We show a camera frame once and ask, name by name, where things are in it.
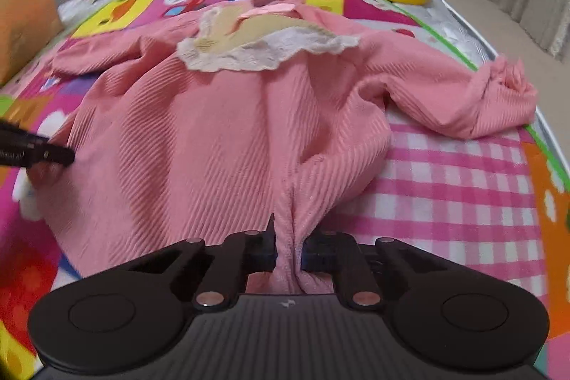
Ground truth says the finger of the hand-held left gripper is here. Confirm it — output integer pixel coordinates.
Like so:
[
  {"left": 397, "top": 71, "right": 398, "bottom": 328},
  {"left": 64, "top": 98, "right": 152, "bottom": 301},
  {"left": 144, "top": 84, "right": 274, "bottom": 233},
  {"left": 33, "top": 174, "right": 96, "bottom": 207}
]
[{"left": 0, "top": 119, "right": 76, "bottom": 177}]

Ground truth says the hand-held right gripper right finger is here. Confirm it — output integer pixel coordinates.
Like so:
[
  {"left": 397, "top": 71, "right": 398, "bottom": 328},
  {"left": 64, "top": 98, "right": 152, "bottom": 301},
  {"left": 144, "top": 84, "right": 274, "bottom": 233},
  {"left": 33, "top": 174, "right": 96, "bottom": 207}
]
[{"left": 301, "top": 231, "right": 447, "bottom": 310}]

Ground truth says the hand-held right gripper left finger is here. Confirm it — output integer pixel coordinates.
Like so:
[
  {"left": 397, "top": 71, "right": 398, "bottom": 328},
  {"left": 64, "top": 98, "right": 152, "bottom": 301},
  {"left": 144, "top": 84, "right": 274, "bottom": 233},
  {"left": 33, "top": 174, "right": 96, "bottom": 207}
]
[{"left": 121, "top": 213, "right": 279, "bottom": 312}]

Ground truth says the pink ribbed garment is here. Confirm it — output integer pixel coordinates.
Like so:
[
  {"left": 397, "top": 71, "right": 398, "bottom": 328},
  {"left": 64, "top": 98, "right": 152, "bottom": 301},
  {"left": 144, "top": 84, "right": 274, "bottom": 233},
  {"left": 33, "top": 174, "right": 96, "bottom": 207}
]
[{"left": 33, "top": 0, "right": 539, "bottom": 296}]

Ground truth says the colourful printed play mat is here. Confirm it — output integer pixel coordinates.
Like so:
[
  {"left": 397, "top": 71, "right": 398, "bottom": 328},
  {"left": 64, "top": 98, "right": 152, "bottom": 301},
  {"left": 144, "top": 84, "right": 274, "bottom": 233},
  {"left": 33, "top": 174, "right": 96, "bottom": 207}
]
[{"left": 0, "top": 0, "right": 570, "bottom": 380}]

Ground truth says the brown paper bag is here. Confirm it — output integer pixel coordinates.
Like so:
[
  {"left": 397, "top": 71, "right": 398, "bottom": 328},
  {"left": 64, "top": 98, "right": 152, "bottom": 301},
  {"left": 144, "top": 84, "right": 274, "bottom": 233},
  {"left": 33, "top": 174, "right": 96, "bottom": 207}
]
[{"left": 0, "top": 0, "right": 64, "bottom": 85}]

